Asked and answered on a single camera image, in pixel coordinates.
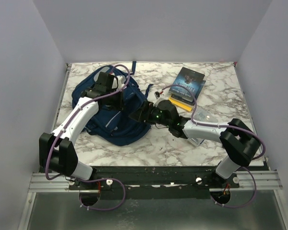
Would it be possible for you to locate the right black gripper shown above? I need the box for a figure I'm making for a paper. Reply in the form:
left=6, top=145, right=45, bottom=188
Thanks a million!
left=129, top=101, right=171, bottom=128

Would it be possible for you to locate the navy blue student backpack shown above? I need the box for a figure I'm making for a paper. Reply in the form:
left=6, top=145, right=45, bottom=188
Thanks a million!
left=72, top=65, right=153, bottom=146

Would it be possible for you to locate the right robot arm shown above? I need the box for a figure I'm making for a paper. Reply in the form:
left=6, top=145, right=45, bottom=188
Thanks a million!
left=129, top=100, right=261, bottom=188

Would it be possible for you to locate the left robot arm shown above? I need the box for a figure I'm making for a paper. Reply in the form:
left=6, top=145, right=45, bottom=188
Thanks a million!
left=39, top=71, right=130, bottom=189

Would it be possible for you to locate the yellow notebook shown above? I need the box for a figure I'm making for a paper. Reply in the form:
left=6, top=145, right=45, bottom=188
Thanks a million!
left=168, top=96, right=194, bottom=112

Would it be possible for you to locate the clear plastic pencil case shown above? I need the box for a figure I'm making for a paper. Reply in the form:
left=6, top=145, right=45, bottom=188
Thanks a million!
left=188, top=107, right=218, bottom=147

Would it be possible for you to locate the dark cover paperback book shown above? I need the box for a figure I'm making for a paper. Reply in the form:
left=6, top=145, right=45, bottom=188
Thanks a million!
left=169, top=67, right=205, bottom=102

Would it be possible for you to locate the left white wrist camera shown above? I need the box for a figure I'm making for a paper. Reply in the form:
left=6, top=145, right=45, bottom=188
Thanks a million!
left=112, top=76, right=126, bottom=90

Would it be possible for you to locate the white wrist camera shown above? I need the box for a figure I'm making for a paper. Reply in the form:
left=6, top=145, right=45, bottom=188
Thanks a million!
left=154, top=91, right=165, bottom=102
left=112, top=76, right=126, bottom=90

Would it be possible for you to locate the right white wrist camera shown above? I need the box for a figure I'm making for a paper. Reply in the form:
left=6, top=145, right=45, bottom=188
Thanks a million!
left=154, top=91, right=165, bottom=102

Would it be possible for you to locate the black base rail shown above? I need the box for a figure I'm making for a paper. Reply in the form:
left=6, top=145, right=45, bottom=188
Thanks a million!
left=65, top=166, right=247, bottom=200

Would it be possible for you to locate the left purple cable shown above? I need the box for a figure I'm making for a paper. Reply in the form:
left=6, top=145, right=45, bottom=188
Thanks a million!
left=44, top=64, right=132, bottom=211

